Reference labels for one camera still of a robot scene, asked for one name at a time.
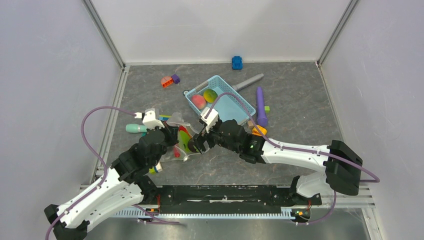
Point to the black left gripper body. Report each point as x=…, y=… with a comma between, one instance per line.
x=169, y=140

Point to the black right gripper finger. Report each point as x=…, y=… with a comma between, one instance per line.
x=205, y=136
x=201, y=146

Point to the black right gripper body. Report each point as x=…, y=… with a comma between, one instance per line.
x=219, y=140

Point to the dark toy mangosteen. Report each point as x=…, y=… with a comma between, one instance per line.
x=192, y=145

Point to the green toy pea pod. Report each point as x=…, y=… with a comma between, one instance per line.
x=183, y=139

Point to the clear polka dot zip bag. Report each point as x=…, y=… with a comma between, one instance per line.
x=182, y=151

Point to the orange red toy fruit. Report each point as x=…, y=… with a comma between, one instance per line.
x=182, y=128

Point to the red toy chili pepper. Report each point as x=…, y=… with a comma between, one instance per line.
x=176, y=152

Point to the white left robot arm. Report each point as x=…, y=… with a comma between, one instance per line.
x=124, y=183

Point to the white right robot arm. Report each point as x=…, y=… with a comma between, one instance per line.
x=333, y=165

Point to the wooden cube upper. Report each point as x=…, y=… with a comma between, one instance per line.
x=250, y=124

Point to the green white brick block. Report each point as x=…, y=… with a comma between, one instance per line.
x=156, y=169

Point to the multicolour brick stack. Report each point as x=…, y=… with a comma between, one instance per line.
x=164, y=117

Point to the mint green toy microphone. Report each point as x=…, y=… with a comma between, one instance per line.
x=135, y=128

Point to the orange brick stack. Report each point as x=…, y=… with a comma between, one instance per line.
x=259, y=131

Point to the pink toy peach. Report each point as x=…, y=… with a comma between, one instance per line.
x=199, y=101

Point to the purple toy microphone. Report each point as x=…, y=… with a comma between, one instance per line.
x=261, y=116

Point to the green orange toy mango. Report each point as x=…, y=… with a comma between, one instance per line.
x=210, y=95

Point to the light blue plastic basket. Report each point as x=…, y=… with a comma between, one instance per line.
x=227, y=106

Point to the purple toy brick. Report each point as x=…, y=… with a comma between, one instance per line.
x=175, y=78

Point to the orange toy brick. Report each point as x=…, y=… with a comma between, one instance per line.
x=166, y=81

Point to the blue toy brick car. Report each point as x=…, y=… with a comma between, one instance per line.
x=237, y=63

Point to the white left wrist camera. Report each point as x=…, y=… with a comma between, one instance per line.
x=150, y=118

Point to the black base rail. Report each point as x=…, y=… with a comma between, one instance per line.
x=227, y=199

